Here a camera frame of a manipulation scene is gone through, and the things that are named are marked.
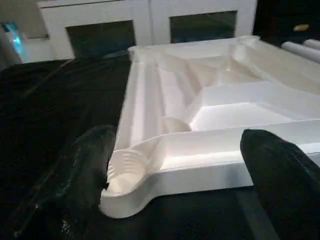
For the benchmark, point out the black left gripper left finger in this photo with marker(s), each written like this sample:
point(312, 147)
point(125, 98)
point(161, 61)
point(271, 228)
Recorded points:
point(75, 175)

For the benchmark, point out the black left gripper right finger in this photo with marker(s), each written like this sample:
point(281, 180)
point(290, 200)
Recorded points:
point(287, 190)

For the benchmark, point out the white plastic table top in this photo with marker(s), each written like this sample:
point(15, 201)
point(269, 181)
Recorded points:
point(212, 112)

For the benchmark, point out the black work mat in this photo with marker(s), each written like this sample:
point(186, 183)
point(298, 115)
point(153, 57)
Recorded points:
point(50, 100)

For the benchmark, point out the teal white plastic object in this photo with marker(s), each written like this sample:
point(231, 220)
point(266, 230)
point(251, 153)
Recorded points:
point(12, 37)

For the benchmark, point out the small tan object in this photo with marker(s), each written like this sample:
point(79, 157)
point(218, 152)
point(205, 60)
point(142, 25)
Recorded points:
point(301, 27)

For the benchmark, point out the white sideboard cabinet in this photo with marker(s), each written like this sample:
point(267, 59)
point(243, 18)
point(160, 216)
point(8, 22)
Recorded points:
point(150, 25)

